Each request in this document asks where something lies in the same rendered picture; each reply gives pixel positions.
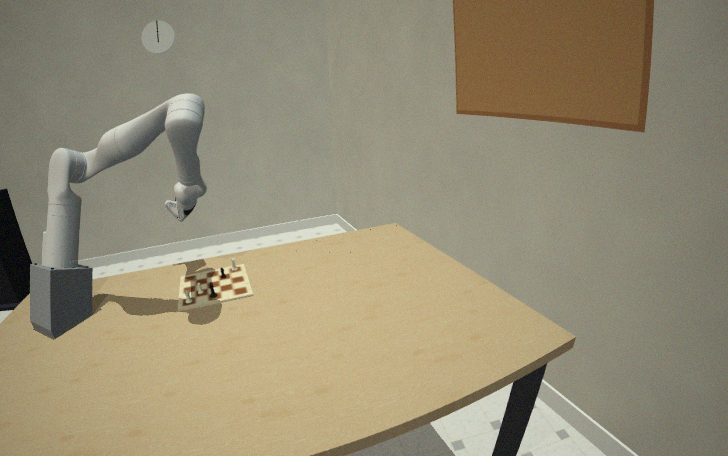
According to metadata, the brown and cream chessboard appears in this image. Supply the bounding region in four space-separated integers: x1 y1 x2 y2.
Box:
178 264 253 312

